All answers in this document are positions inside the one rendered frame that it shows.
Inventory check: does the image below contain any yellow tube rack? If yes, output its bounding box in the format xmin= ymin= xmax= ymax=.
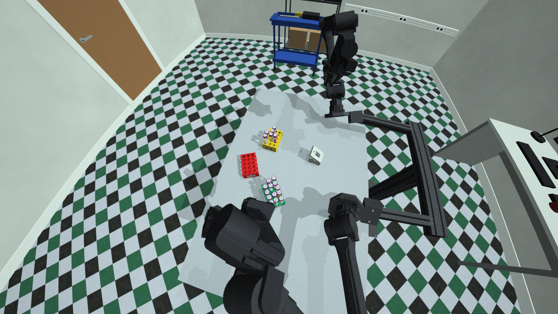
xmin=262 ymin=130 xmax=283 ymax=152

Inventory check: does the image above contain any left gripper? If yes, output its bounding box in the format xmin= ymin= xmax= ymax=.
xmin=241 ymin=197 xmax=275 ymax=229

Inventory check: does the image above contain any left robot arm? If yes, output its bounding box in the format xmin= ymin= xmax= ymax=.
xmin=201 ymin=198 xmax=368 ymax=314

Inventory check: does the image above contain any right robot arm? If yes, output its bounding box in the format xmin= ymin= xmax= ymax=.
xmin=319 ymin=10 xmax=358 ymax=113

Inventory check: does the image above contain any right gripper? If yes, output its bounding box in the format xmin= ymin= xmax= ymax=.
xmin=322 ymin=60 xmax=343 ymax=87

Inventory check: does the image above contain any red tube rack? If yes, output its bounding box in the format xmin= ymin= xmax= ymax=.
xmin=241 ymin=153 xmax=259 ymax=178

